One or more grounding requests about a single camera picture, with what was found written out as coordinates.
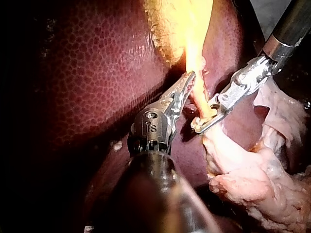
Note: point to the left arm instrument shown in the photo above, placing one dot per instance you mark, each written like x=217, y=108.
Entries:
x=151, y=126

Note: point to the right arm instrument jaw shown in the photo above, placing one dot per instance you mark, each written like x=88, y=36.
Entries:
x=214, y=102
x=213, y=121

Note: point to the left arm instrument jaw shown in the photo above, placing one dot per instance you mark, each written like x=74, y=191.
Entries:
x=185, y=97
x=181, y=83

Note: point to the right arm instrument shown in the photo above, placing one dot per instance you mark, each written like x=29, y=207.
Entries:
x=245, y=82

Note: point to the white clip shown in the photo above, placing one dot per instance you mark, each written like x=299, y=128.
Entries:
x=203, y=121

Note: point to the gallbladder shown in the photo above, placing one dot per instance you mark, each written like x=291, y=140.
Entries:
x=175, y=29

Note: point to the dark left arm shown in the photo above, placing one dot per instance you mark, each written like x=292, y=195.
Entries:
x=150, y=196

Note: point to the dark right arm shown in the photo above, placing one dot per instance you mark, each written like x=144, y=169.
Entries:
x=294, y=21

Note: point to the thin tube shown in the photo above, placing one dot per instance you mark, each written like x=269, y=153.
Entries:
x=202, y=104

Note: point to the pale fatty tissue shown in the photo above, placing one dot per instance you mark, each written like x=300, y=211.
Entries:
x=255, y=179
x=117, y=145

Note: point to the dark red liver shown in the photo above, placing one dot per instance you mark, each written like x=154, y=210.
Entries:
x=97, y=72

